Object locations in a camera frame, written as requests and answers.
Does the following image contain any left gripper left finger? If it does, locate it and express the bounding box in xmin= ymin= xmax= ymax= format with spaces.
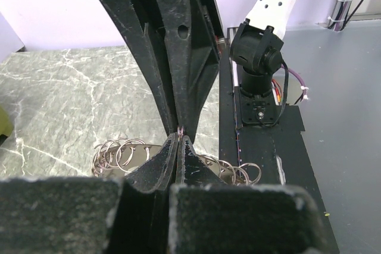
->
xmin=1 ymin=133 xmax=179 ymax=253

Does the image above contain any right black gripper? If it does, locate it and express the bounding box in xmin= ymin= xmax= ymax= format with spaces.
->
xmin=99 ymin=0 xmax=224 ymax=140

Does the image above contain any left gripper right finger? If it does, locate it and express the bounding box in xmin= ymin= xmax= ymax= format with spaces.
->
xmin=168 ymin=136 xmax=326 ymax=253

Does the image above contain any metal keyring disc with rings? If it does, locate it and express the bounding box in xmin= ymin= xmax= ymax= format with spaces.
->
xmin=91 ymin=137 xmax=262 ymax=185

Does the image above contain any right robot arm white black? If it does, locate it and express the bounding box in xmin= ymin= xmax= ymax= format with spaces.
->
xmin=99 ymin=0 xmax=296 ymax=139

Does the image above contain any olive green plastic bin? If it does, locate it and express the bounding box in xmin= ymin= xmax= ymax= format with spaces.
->
xmin=0 ymin=106 xmax=14 ymax=145

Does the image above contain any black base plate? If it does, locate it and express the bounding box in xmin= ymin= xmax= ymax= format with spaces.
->
xmin=218 ymin=27 xmax=340 ymax=254

